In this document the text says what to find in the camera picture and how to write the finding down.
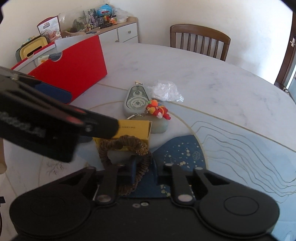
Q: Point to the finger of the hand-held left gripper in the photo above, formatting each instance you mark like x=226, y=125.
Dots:
x=56, y=93
x=99, y=124

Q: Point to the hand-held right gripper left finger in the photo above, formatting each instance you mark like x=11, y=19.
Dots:
x=108, y=183

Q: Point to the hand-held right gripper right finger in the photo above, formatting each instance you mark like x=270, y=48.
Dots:
x=178, y=183

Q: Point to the red cardboard box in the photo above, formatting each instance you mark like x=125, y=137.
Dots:
x=76, y=67

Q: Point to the yellow cardboard box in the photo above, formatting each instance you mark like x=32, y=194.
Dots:
x=136, y=129

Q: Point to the brown braided hair band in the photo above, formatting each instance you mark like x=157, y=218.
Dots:
x=143, y=162

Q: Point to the person's left hand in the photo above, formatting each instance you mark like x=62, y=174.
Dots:
x=1, y=157

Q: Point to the grey correction tape dispenser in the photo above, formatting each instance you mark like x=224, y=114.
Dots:
x=136, y=100

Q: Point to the yellow tissue box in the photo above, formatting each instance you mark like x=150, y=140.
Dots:
x=32, y=47

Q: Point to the dark green bin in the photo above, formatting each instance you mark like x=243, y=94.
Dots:
x=17, y=54

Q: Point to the pale green stone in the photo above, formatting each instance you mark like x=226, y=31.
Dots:
x=159, y=125

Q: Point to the wooden high chair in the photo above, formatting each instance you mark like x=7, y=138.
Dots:
x=71, y=33

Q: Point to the red and white snack bag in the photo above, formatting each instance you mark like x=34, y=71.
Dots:
x=49, y=29

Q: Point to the crumpled white plastic bag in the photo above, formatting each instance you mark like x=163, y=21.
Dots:
x=165, y=90

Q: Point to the white sideboard cabinet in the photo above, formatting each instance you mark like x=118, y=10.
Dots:
x=124, y=31

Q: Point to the wooden slat-back chair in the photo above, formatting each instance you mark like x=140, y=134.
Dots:
x=201, y=41

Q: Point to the brown entrance door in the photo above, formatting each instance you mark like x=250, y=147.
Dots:
x=285, y=60

